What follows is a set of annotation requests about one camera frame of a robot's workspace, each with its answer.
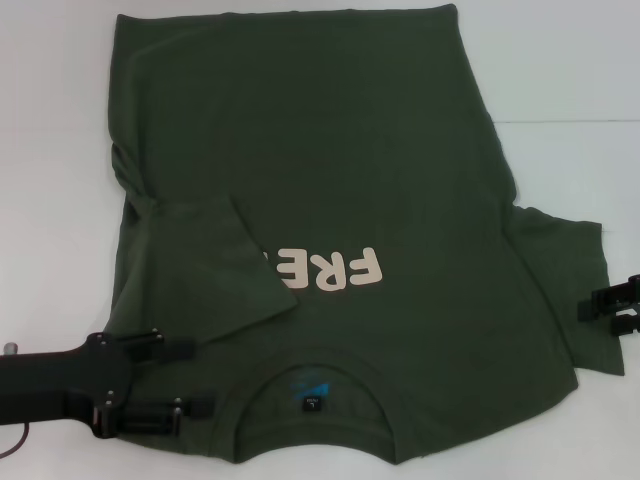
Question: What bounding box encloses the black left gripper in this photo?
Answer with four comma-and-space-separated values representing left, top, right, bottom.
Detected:
0, 327, 217, 441

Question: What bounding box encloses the dark red left arm cable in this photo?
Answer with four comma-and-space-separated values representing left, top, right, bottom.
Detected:
0, 423, 32, 459

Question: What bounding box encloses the dark green printed t-shirt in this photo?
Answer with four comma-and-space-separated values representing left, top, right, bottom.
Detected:
74, 3, 626, 451

